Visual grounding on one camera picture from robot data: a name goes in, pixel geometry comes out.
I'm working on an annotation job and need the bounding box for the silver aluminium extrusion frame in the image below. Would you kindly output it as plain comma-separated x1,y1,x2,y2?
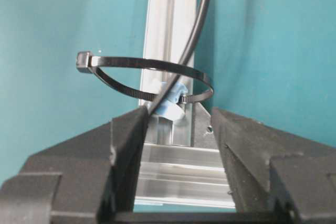
133,0,237,209

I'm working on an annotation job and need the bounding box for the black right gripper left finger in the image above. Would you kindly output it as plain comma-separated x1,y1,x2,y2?
1,106,149,223

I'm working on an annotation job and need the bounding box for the black cable with plug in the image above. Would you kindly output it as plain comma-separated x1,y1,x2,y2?
146,0,216,119

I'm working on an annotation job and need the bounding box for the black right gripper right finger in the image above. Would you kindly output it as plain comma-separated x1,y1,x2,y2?
211,108,335,223

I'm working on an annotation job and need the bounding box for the black zip tie loop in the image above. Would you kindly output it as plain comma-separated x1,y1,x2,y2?
75,50,215,104

